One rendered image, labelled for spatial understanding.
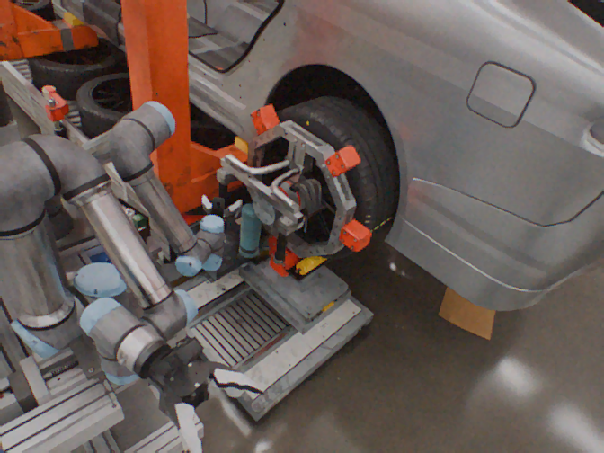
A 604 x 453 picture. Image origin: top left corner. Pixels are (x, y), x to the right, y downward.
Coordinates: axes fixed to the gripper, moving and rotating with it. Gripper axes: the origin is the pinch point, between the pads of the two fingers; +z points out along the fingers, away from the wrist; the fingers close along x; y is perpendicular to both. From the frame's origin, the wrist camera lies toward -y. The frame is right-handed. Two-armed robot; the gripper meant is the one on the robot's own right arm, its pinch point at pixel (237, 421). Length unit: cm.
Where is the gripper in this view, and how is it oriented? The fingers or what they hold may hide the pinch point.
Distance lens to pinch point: 78.1
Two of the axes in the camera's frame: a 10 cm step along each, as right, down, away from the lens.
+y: -2.2, 7.9, 5.7
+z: 8.1, 4.8, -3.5
